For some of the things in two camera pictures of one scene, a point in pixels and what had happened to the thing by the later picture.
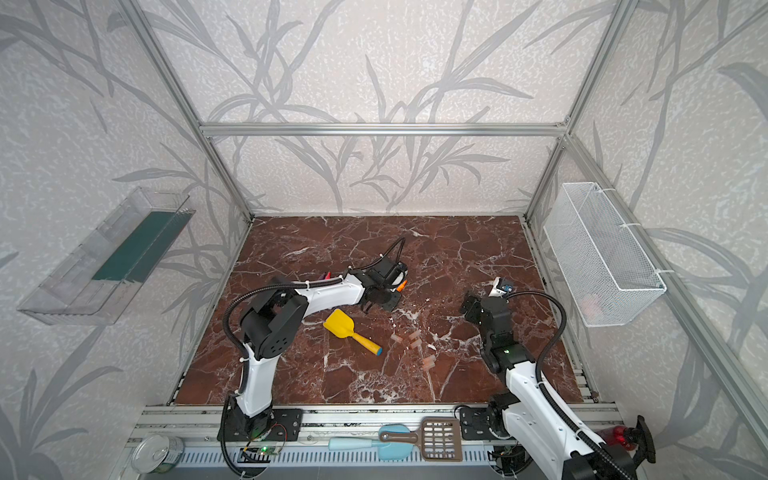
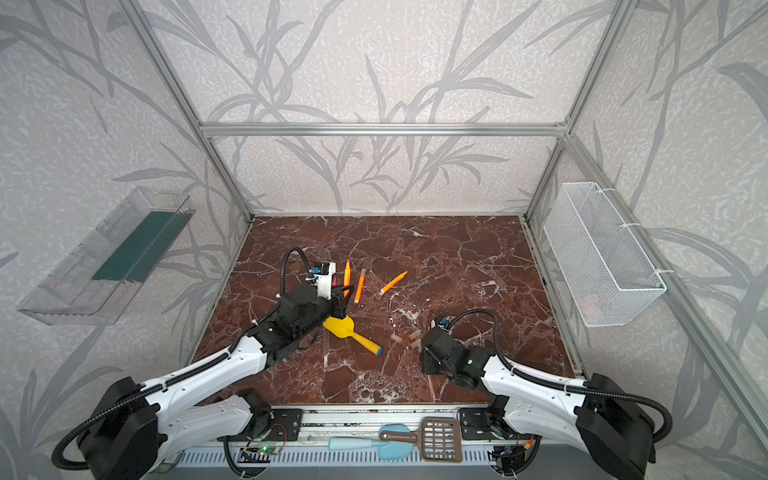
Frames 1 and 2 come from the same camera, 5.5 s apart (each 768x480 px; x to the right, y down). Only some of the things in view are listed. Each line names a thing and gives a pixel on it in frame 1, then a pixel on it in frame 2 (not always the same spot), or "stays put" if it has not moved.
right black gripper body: (474, 306) to (430, 357)
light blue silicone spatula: (390, 451) stays put
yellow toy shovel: (344, 326) stays put
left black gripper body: (390, 288) to (338, 302)
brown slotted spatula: (440, 437) stays put
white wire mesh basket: (607, 275) stays put
